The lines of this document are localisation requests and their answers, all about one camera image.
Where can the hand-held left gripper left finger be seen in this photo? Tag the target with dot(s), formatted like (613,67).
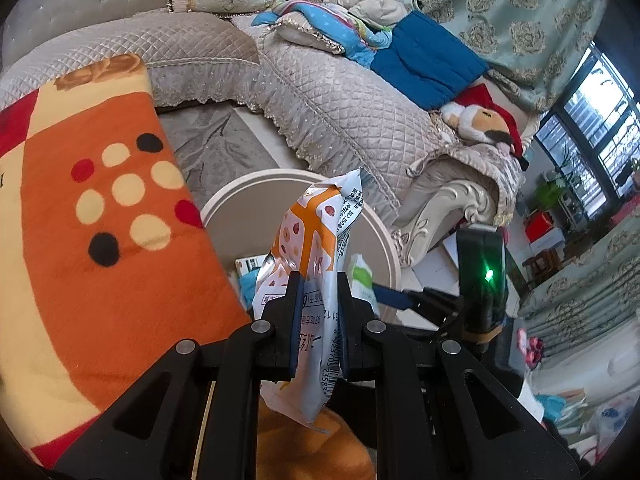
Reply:
(298,330)

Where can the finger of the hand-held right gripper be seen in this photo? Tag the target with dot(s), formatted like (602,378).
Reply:
(392,299)

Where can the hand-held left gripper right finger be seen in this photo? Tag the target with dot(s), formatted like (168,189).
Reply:
(350,310)

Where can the white green carton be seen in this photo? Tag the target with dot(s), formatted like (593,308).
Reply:
(361,280)

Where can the blue packet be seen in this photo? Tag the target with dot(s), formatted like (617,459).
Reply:
(247,287)

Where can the orange white snack packet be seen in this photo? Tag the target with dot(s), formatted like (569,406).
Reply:
(310,240)

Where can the white printed plastic package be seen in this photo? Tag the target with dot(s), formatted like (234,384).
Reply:
(250,264)

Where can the white round trash bin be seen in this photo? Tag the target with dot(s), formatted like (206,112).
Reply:
(235,220)

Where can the wooden stool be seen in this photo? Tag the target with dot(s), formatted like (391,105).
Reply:
(542,265)

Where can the red bucket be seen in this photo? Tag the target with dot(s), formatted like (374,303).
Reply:
(540,225)

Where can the green potted plant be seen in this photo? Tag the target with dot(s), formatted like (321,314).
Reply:
(550,192)

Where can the pink slippers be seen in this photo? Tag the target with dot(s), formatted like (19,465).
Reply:
(531,347)

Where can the green patterned sofa cover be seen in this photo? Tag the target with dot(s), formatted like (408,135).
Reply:
(590,285)

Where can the red hat plush toy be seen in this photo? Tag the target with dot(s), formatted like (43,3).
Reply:
(480,120)

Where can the pile of papers and bags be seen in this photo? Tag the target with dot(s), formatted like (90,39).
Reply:
(575,415)

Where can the barred window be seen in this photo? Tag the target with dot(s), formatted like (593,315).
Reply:
(600,110)

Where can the blue quilted cushion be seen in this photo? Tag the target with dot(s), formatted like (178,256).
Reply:
(425,60)

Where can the grey quilted sofa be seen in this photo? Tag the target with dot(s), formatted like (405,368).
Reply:
(325,95)

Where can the orange red patterned blanket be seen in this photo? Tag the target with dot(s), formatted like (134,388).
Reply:
(75,285)

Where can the green patterned curtain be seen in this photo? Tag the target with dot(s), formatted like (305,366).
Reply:
(500,0)

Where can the beige crumpled cloth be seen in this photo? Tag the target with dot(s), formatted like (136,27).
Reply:
(380,7)

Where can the blue patterned blanket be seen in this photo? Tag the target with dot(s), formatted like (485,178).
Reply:
(325,17)

